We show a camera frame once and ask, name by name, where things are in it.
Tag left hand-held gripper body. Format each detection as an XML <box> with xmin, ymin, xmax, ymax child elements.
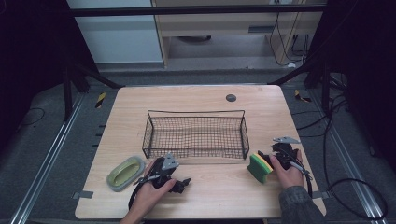
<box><xmin>134</xmin><ymin>151</ymin><xmax>181</xmax><ymax>189</ymax></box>

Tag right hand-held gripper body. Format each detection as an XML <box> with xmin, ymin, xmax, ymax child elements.
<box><xmin>271</xmin><ymin>135</ymin><xmax>303</xmax><ymax>172</ymax></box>

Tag green and yellow sponge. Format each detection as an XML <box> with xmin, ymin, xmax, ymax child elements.
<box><xmin>247</xmin><ymin>152</ymin><xmax>275</xmax><ymax>184</ymax></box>

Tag grey and green soap dish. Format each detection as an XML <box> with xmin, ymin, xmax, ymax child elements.
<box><xmin>106</xmin><ymin>155</ymin><xmax>147</xmax><ymax>193</ymax></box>

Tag black wire mesh basket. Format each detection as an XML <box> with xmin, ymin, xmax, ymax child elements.
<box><xmin>141</xmin><ymin>109</ymin><xmax>250</xmax><ymax>161</ymax></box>

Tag person's right hand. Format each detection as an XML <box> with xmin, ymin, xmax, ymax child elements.
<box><xmin>269</xmin><ymin>149</ymin><xmax>304</xmax><ymax>190</ymax></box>

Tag person's left hand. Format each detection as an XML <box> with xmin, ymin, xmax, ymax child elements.
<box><xmin>130</xmin><ymin>160</ymin><xmax>177</xmax><ymax>217</ymax></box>

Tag light wooden table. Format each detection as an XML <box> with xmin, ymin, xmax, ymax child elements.
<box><xmin>74</xmin><ymin>84</ymin><xmax>327</xmax><ymax>220</ymax></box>

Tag grey tape piece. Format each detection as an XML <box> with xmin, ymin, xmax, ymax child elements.
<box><xmin>311</xmin><ymin>190</ymin><xmax>332</xmax><ymax>201</ymax></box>
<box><xmin>71</xmin><ymin>189</ymin><xmax>94</xmax><ymax>201</ymax></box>

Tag black and yellow tape strip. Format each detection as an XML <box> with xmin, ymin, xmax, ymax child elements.
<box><xmin>94</xmin><ymin>91</ymin><xmax>107</xmax><ymax>110</ymax></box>
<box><xmin>293</xmin><ymin>89</ymin><xmax>313</xmax><ymax>104</ymax></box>

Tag black metal stand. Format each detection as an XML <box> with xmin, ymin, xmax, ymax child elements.
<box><xmin>268</xmin><ymin>57</ymin><xmax>332</xmax><ymax>115</ymax></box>
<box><xmin>61</xmin><ymin>59</ymin><xmax>124</xmax><ymax>123</ymax></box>

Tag black curtain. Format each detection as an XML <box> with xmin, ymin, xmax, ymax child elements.
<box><xmin>0</xmin><ymin>0</ymin><xmax>101</xmax><ymax>157</ymax></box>
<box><xmin>306</xmin><ymin>0</ymin><xmax>396</xmax><ymax>175</ymax></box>

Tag white cabinet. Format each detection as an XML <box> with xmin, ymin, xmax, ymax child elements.
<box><xmin>65</xmin><ymin>0</ymin><xmax>164</xmax><ymax>65</ymax></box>

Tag black horizontal metal bar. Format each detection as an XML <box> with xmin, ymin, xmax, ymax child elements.
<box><xmin>68</xmin><ymin>4</ymin><xmax>326</xmax><ymax>18</ymax></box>

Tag right hand-held gripper black cable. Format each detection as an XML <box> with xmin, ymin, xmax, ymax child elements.
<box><xmin>281</xmin><ymin>146</ymin><xmax>314</xmax><ymax>199</ymax></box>

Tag hand-held gripper black cable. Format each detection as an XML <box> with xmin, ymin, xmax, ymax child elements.
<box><xmin>281</xmin><ymin>146</ymin><xmax>314</xmax><ymax>199</ymax></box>
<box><xmin>127</xmin><ymin>178</ymin><xmax>148</xmax><ymax>210</ymax></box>

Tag left hand-held gripper black cable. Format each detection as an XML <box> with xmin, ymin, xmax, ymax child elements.
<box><xmin>127</xmin><ymin>178</ymin><xmax>148</xmax><ymax>210</ymax></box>

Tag thick black floor cable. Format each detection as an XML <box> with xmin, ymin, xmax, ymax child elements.
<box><xmin>292</xmin><ymin>73</ymin><xmax>389</xmax><ymax>221</ymax></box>

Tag aluminium floor rail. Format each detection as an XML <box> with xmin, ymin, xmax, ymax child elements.
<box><xmin>309</xmin><ymin>88</ymin><xmax>389</xmax><ymax>224</ymax></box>
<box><xmin>8</xmin><ymin>92</ymin><xmax>86</xmax><ymax>224</ymax></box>

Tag thin black hanging cables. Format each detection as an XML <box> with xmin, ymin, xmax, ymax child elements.
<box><xmin>268</xmin><ymin>12</ymin><xmax>312</xmax><ymax>68</ymax></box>

